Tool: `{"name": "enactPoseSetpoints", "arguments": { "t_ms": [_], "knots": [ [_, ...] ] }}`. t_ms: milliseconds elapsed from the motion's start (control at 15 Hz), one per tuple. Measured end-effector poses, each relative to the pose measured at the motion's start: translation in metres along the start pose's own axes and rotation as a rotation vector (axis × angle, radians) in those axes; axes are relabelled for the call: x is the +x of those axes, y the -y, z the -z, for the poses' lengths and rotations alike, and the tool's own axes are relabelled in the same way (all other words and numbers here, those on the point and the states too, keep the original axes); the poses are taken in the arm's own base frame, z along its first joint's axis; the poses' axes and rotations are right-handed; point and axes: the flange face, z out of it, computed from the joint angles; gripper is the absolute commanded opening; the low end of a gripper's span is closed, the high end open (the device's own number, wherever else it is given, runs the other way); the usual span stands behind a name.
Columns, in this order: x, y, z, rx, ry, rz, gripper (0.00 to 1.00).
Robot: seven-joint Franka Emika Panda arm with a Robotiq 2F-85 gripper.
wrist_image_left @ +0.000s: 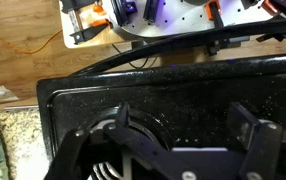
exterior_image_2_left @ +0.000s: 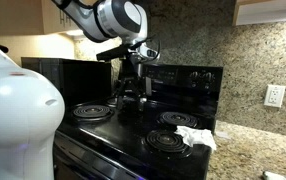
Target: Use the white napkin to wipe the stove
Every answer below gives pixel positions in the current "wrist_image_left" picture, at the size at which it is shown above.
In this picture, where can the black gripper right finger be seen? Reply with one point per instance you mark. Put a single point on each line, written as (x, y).
(242, 123)

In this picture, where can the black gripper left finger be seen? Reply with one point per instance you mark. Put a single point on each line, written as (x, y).
(123, 117)

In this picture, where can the black electric stove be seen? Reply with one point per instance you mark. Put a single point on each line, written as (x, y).
(178, 122)

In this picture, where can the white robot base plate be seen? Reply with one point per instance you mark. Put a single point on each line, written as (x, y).
(162, 18)

